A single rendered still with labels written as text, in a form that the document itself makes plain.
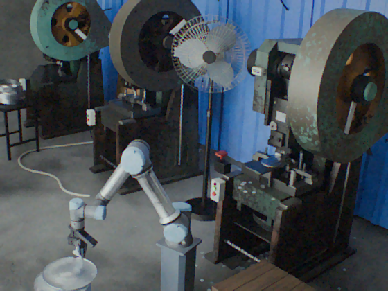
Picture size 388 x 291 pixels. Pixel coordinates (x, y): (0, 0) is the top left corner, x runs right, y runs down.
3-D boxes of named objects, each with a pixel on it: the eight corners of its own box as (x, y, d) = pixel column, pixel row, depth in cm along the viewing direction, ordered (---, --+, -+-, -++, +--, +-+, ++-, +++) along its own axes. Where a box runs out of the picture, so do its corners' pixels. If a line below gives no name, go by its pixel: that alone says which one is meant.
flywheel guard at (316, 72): (307, 179, 220) (328, 8, 192) (265, 161, 240) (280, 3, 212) (401, 142, 282) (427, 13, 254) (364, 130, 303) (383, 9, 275)
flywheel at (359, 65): (417, 40, 245) (382, 160, 258) (385, 35, 259) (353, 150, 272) (357, 4, 196) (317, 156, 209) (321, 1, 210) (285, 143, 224)
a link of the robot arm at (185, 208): (192, 221, 252) (192, 199, 247) (189, 233, 239) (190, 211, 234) (170, 219, 252) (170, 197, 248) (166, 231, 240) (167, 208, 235)
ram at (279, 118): (282, 150, 267) (287, 100, 257) (264, 142, 278) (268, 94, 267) (300, 144, 277) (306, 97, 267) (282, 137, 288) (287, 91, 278)
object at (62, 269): (92, 292, 219) (92, 290, 219) (36, 288, 218) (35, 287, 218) (100, 259, 247) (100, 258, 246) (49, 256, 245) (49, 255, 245)
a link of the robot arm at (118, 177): (139, 129, 235) (92, 195, 251) (134, 136, 225) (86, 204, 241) (158, 142, 237) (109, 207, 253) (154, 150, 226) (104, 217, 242)
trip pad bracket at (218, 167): (222, 191, 296) (224, 163, 289) (212, 186, 303) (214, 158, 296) (229, 189, 299) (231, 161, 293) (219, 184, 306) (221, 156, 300)
